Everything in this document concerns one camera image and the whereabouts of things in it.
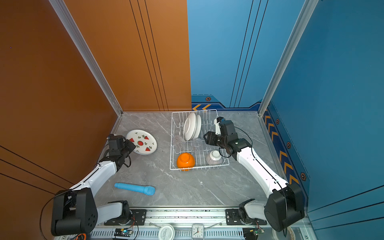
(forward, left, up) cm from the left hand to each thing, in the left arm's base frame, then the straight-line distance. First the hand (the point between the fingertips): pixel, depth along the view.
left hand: (132, 140), depth 89 cm
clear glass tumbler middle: (+2, -39, -7) cm, 40 cm away
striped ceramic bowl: (-9, -50, -5) cm, 51 cm away
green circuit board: (-44, -4, -13) cm, 46 cm away
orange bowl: (-11, -33, -4) cm, 35 cm away
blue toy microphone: (-26, -14, -8) cm, 30 cm away
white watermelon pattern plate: (+3, -5, -7) cm, 9 cm away
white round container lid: (-44, -26, -5) cm, 52 cm away
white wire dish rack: (+1, -34, -9) cm, 35 cm away
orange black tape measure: (-46, +12, -9) cm, 48 cm away
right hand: (-2, -44, +9) cm, 45 cm away
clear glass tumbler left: (+3, -27, -4) cm, 28 cm away
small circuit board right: (-44, -66, -13) cm, 80 cm away
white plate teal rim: (+10, -35, +2) cm, 36 cm away
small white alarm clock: (-43, -40, -10) cm, 60 cm away
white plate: (+10, -40, +3) cm, 41 cm away
